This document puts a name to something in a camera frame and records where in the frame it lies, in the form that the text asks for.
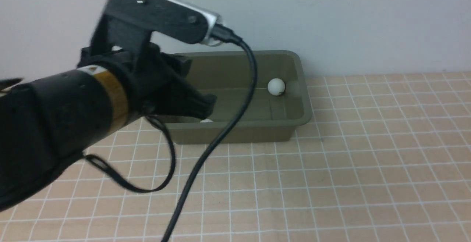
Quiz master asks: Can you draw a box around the olive green plastic bin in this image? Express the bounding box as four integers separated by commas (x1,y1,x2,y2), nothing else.
160,50,312,145

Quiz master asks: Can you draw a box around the black left camera cable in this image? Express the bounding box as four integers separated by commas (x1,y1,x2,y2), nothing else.
160,25,258,242

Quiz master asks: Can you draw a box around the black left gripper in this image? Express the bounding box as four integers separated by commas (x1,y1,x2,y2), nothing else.
76,43,217,125

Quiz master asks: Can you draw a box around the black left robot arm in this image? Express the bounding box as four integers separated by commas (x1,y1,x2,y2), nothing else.
1,43,217,211

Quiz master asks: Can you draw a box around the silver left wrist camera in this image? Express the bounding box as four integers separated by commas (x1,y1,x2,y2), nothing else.
89,0,224,56

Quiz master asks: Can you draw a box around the thin black loop cable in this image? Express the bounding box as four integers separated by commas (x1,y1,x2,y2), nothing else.
83,115,176,194

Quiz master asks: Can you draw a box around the white ball with logo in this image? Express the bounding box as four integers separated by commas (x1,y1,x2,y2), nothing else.
266,78,286,96

